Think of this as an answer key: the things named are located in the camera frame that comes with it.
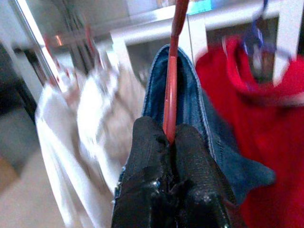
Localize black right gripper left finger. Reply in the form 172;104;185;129
111;115;178;228

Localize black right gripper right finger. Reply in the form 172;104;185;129
172;123;233;228

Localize blue denim garment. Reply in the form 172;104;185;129
113;44;277;207

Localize white T-shirt small print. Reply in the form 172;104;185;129
102;63;149;171

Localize red plastic hanger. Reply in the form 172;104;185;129
162;0;190;146
44;33;72;92

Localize cream garment red trim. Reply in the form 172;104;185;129
76;68;124;190

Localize red shirt white trim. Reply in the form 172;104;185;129
195;35;304;228

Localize white shirt black lettering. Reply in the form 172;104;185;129
35;78;112;228

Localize white cabinet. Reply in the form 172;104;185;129
90;0;304;86

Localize blue wire hanger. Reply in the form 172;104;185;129
241;0;294;65

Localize chrome clothes rail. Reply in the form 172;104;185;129
9;0;64;93

